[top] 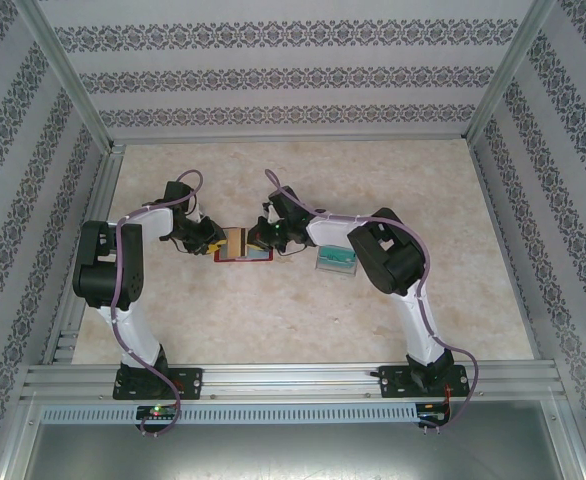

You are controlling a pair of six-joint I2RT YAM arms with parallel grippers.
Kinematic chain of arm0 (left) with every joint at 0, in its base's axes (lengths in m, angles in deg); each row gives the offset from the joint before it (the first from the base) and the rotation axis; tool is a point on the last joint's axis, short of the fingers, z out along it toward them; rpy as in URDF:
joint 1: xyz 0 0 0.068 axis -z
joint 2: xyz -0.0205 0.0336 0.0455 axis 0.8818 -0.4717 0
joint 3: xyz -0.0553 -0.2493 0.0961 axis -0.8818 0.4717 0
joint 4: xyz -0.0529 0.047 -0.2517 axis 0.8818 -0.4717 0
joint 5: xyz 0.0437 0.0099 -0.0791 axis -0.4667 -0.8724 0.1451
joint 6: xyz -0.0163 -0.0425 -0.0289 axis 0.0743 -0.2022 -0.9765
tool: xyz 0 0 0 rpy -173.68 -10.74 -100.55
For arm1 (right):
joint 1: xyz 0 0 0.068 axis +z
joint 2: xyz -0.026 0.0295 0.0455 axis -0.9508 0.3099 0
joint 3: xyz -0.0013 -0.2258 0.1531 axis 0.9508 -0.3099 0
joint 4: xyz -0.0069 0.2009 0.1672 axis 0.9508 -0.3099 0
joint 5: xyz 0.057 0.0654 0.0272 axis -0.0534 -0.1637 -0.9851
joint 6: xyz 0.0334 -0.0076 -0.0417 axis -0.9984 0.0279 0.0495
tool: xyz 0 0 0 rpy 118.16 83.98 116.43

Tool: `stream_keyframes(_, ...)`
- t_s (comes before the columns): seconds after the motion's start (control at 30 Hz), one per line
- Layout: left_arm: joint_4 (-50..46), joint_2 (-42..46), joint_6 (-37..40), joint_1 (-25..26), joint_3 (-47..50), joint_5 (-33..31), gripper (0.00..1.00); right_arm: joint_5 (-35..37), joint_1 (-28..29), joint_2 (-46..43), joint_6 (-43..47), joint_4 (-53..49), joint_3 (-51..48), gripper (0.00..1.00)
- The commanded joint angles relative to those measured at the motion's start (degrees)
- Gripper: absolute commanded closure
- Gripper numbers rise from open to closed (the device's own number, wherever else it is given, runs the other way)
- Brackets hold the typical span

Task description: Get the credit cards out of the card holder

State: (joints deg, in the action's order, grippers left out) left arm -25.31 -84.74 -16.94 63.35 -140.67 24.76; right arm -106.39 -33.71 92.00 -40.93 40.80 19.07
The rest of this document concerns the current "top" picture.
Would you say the right controller circuit board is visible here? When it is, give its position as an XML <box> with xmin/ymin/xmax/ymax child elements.
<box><xmin>416</xmin><ymin>409</ymin><xmax>453</xmax><ymax>427</ymax></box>

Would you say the teal credit card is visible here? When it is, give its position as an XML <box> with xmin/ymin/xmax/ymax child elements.
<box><xmin>319</xmin><ymin>245</ymin><xmax>357</xmax><ymax>267</ymax></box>

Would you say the aluminium side rail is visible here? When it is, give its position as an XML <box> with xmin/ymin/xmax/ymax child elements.
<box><xmin>465</xmin><ymin>139</ymin><xmax>559</xmax><ymax>366</ymax></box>
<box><xmin>40</xmin><ymin>143</ymin><xmax>127</xmax><ymax>369</ymax></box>

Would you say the orange credit card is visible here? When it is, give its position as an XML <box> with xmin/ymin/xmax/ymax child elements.
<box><xmin>225</xmin><ymin>227</ymin><xmax>249</xmax><ymax>258</ymax></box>

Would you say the thin black left gripper cable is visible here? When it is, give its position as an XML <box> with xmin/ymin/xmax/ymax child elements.
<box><xmin>160</xmin><ymin>234</ymin><xmax>197</xmax><ymax>257</ymax></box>

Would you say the red leather card holder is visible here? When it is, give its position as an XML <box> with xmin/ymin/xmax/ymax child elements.
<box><xmin>212</xmin><ymin>227</ymin><xmax>277</xmax><ymax>265</ymax></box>

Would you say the thin black right gripper cable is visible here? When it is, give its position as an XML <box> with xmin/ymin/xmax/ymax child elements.
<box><xmin>275</xmin><ymin>242</ymin><xmax>319</xmax><ymax>259</ymax></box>

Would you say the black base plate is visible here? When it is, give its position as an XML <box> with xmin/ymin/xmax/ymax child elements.
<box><xmin>378</xmin><ymin>363</ymin><xmax>471</xmax><ymax>400</ymax></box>
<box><xmin>112</xmin><ymin>367</ymin><xmax>204</xmax><ymax>401</ymax></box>

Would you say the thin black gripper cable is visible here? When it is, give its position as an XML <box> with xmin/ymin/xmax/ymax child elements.
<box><xmin>275</xmin><ymin>242</ymin><xmax>319</xmax><ymax>259</ymax></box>
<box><xmin>160</xmin><ymin>234</ymin><xmax>197</xmax><ymax>257</ymax></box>

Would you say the slotted grey cable duct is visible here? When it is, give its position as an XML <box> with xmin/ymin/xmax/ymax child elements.
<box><xmin>39</xmin><ymin>402</ymin><xmax>420</xmax><ymax>425</ymax></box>

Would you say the grey sheet metal panel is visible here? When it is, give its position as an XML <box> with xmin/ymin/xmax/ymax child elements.
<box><xmin>20</xmin><ymin>422</ymin><xmax>574</xmax><ymax>480</ymax></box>

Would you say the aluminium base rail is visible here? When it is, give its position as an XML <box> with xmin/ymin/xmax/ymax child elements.
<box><xmin>20</xmin><ymin>360</ymin><xmax>569</xmax><ymax>402</ymax></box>

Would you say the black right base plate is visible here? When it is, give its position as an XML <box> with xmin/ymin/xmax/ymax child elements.
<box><xmin>378</xmin><ymin>363</ymin><xmax>471</xmax><ymax>400</ymax></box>

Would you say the controller circuit board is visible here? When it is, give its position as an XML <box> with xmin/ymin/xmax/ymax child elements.
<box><xmin>136</xmin><ymin>404</ymin><xmax>180</xmax><ymax>421</ymax></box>
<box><xmin>416</xmin><ymin>409</ymin><xmax>453</xmax><ymax>427</ymax></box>

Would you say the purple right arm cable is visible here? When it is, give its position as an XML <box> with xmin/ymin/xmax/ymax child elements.
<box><xmin>264</xmin><ymin>169</ymin><xmax>480</xmax><ymax>431</ymax></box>

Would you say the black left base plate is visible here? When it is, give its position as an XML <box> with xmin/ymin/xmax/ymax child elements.
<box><xmin>112</xmin><ymin>367</ymin><xmax>204</xmax><ymax>401</ymax></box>

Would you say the left controller circuit board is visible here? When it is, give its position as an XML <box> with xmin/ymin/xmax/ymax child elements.
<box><xmin>136</xmin><ymin>404</ymin><xmax>180</xmax><ymax>421</ymax></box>

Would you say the clear plastic card box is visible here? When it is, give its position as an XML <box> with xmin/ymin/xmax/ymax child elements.
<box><xmin>315</xmin><ymin>245</ymin><xmax>360</xmax><ymax>277</ymax></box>

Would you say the aluminium frame post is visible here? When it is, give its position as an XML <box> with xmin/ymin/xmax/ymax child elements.
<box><xmin>0</xmin><ymin>399</ymin><xmax>42</xmax><ymax>480</ymax></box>
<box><xmin>462</xmin><ymin>0</ymin><xmax>559</xmax><ymax>146</ymax></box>
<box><xmin>555</xmin><ymin>399</ymin><xmax>586</xmax><ymax>480</ymax></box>
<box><xmin>16</xmin><ymin>0</ymin><xmax>114</xmax><ymax>154</ymax></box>

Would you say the aluminium frame beam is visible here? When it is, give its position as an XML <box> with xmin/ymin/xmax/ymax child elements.
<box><xmin>105</xmin><ymin>132</ymin><xmax>472</xmax><ymax>147</ymax></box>

